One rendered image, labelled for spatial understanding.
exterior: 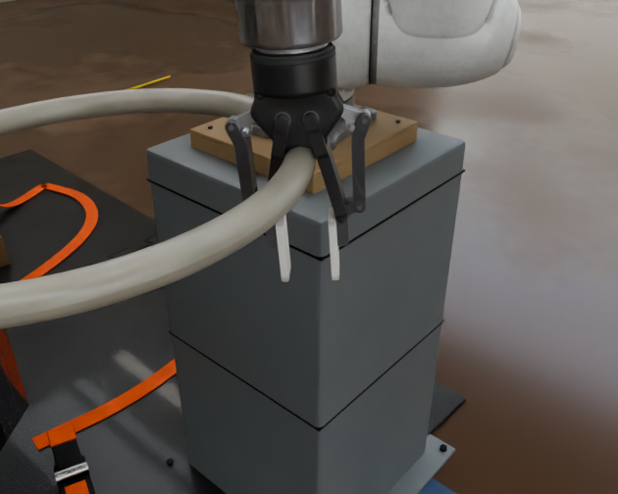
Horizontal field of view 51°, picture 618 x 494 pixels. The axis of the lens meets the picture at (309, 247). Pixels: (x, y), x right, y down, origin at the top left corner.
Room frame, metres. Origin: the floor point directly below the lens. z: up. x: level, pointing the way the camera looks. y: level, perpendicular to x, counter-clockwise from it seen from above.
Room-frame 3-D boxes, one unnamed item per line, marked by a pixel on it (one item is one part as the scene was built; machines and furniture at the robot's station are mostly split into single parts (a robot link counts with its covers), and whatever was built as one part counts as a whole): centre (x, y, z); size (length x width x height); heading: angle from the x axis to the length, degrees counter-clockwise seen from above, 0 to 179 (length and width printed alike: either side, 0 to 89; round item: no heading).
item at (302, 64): (0.57, 0.01, 1.05); 0.08 x 0.07 x 0.09; 87
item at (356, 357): (1.06, 0.00, 0.40); 0.50 x 0.50 x 0.80; 49
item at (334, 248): (0.57, -0.03, 0.89); 0.03 x 0.01 x 0.07; 177
